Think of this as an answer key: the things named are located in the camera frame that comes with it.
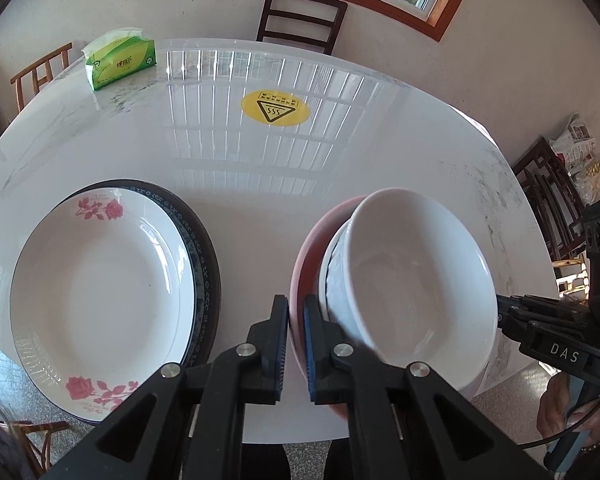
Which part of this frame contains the newspaper pile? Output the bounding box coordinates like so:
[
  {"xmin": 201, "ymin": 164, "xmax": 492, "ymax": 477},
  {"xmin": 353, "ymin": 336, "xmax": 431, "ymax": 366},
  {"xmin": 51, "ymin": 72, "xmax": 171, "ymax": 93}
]
[{"xmin": 549, "ymin": 112, "xmax": 599, "ymax": 176}]

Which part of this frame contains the pink bowl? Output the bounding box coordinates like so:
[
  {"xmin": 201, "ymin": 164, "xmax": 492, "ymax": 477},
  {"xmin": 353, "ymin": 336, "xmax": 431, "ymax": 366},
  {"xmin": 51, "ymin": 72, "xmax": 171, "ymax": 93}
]
[{"xmin": 288, "ymin": 194, "xmax": 481, "ymax": 425}]

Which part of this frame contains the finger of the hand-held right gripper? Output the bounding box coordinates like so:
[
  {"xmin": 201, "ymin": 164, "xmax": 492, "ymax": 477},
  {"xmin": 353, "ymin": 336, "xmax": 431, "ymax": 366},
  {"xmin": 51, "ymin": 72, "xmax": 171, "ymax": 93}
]
[
  {"xmin": 496, "ymin": 294, "xmax": 597, "ymax": 322},
  {"xmin": 501, "ymin": 312, "xmax": 600, "ymax": 378}
]

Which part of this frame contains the dark cloth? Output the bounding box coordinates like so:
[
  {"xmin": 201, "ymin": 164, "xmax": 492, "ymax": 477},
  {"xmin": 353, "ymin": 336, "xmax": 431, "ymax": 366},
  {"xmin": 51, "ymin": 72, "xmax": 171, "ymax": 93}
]
[{"xmin": 0, "ymin": 389, "xmax": 37, "ymax": 480}]

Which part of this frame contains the blue patterned plate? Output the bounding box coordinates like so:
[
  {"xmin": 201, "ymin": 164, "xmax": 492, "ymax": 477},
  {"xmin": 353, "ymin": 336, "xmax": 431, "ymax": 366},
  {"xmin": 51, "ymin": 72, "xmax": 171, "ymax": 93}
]
[{"xmin": 74, "ymin": 178, "xmax": 223, "ymax": 377}]

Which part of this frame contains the white plate with rose print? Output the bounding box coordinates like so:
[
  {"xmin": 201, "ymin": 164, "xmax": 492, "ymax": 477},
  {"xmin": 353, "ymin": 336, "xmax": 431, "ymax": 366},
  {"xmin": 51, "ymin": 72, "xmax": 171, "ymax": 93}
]
[{"xmin": 8, "ymin": 186, "xmax": 197, "ymax": 419}]

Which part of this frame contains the person's right hand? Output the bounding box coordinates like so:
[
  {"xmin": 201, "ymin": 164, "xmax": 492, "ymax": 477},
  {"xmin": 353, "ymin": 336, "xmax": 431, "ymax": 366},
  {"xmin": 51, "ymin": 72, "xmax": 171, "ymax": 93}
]
[{"xmin": 536, "ymin": 372, "xmax": 600, "ymax": 462}]

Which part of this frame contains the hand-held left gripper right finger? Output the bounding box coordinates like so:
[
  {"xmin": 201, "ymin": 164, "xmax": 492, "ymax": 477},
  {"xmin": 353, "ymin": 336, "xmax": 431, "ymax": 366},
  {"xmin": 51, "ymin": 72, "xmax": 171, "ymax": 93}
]
[{"xmin": 302, "ymin": 294, "xmax": 554, "ymax": 480}]

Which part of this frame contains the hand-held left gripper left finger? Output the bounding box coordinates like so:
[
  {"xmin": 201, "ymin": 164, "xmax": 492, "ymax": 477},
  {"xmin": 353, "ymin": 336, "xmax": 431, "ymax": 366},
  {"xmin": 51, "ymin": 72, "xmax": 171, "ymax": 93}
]
[{"xmin": 40, "ymin": 294, "xmax": 291, "ymax": 480}]

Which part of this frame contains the yellow warning sticker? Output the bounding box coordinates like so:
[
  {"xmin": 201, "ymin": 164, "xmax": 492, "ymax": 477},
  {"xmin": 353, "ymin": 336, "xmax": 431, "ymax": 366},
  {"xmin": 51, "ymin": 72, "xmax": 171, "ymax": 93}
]
[{"xmin": 240, "ymin": 89, "xmax": 312, "ymax": 126}]

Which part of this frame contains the dark carved wooden chair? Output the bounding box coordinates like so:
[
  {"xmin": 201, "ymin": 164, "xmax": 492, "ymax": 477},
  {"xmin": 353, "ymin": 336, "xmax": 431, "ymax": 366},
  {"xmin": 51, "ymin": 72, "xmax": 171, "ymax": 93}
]
[{"xmin": 510, "ymin": 137, "xmax": 594, "ymax": 262}]

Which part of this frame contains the bamboo chair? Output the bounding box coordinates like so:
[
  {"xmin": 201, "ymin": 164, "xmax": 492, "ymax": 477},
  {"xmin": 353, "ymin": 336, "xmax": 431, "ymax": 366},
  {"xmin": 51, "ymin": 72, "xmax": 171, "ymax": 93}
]
[{"xmin": 0, "ymin": 417, "xmax": 76, "ymax": 480}]

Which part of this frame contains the white bowl with striped print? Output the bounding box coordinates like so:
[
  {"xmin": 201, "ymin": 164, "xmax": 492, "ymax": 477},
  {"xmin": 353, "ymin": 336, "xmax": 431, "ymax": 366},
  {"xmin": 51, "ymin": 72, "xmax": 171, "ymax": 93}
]
[{"xmin": 340, "ymin": 187, "xmax": 500, "ymax": 394}]

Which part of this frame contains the green tissue pack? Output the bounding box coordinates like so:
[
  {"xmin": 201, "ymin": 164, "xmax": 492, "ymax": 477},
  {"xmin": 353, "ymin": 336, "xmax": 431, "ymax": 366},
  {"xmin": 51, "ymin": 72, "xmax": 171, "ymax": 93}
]
[{"xmin": 81, "ymin": 27, "xmax": 158, "ymax": 92}]

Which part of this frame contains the light wooden chair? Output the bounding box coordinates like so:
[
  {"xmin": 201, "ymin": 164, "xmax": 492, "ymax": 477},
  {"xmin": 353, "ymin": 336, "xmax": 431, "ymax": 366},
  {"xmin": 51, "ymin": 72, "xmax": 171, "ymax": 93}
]
[{"xmin": 9, "ymin": 42, "xmax": 74, "ymax": 114}]

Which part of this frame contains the black cable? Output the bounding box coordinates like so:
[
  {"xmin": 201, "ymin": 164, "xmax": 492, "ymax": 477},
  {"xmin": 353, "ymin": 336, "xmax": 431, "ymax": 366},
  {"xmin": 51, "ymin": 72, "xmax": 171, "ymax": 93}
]
[{"xmin": 517, "ymin": 394, "xmax": 600, "ymax": 454}]

